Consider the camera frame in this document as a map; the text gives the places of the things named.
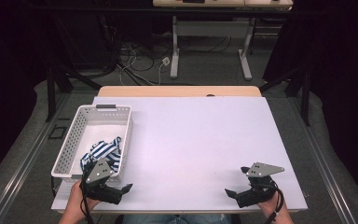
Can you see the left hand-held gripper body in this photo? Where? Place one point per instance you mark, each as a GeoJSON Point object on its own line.
{"type": "Point", "coordinates": [101, 174]}

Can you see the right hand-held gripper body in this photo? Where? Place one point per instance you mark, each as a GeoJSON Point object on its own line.
{"type": "Point", "coordinates": [262, 170]}

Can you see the blue white striped cloth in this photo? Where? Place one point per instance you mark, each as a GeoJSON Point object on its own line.
{"type": "Point", "coordinates": [102, 151]}

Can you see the white perforated plastic basket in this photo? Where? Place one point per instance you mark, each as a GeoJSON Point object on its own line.
{"type": "Point", "coordinates": [74, 143]}

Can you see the person's right hand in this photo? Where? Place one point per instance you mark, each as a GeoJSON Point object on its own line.
{"type": "Point", "coordinates": [275, 206]}

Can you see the person's left hand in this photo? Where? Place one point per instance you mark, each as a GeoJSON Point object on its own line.
{"type": "Point", "coordinates": [75, 202]}

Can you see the black metal stand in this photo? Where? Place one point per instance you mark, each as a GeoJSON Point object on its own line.
{"type": "Point", "coordinates": [51, 93]}
{"type": "Point", "coordinates": [306, 93]}

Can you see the dark curtain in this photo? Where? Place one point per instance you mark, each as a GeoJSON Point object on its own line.
{"type": "Point", "coordinates": [345, 77]}
{"type": "Point", "coordinates": [6, 77]}

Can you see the white floor plug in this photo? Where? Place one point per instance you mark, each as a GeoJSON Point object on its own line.
{"type": "Point", "coordinates": [165, 61]}

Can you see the white-legged desk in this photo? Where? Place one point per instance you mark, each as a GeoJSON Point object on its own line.
{"type": "Point", "coordinates": [211, 29]}

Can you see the dark device on desk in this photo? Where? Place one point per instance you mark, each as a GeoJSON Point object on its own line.
{"type": "Point", "coordinates": [194, 1]}

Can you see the black floor socket frame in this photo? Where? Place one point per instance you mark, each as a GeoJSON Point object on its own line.
{"type": "Point", "coordinates": [57, 132]}

